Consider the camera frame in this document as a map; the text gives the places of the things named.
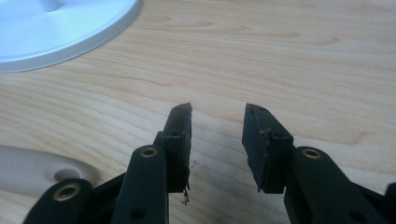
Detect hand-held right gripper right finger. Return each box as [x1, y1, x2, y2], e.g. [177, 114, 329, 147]
[241, 103, 381, 224]

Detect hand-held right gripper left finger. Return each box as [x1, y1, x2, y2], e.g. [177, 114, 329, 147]
[110, 102, 193, 224]

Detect white plastic part with hole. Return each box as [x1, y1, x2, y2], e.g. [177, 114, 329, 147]
[0, 145, 101, 198]

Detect white round base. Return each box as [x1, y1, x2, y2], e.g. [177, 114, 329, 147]
[0, 0, 145, 74]

